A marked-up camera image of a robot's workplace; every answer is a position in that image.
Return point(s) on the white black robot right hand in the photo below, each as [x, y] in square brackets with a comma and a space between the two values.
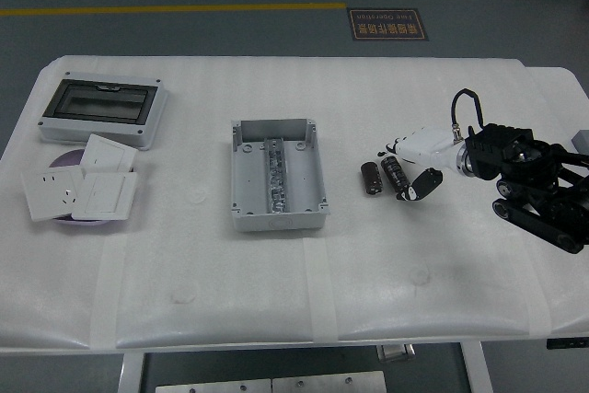
[425, 146]

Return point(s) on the long black printed battery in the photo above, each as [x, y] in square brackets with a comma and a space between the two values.
[394, 173]

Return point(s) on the short brown cylindrical battery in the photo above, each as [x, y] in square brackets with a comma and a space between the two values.
[372, 177]

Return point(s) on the open grey junction box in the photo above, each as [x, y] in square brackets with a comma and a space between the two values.
[248, 190]

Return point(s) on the grey box with dark window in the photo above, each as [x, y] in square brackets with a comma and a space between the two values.
[101, 103]

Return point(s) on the grey block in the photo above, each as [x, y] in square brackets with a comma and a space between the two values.
[582, 140]

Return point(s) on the white tape strip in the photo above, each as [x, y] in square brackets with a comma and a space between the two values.
[320, 292]
[539, 315]

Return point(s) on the white table leg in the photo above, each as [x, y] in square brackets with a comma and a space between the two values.
[478, 367]

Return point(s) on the black table control panel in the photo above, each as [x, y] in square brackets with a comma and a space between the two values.
[566, 344]

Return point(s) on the grey metal plate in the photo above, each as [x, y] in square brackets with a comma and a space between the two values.
[211, 386]
[329, 383]

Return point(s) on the white foam mat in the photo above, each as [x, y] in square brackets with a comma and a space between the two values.
[184, 250]

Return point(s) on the purple plate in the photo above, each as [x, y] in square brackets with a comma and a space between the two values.
[66, 162]

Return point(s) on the white socket panel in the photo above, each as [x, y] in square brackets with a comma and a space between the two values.
[46, 193]

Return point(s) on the metal mounting rail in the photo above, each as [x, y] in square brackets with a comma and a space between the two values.
[276, 172]

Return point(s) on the metal bracket under table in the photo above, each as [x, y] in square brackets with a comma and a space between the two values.
[396, 352]

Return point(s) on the white switch panel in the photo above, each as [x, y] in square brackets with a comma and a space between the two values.
[108, 153]
[106, 195]

